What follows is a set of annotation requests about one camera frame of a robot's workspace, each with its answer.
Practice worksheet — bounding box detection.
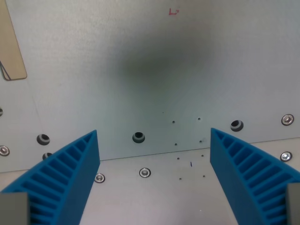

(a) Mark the tan wooden board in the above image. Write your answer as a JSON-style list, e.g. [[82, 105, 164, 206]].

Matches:
[[0, 0, 28, 81]]

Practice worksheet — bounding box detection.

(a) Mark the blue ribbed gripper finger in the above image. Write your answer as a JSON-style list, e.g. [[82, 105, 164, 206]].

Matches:
[[210, 127, 300, 225], [0, 129, 101, 225]]

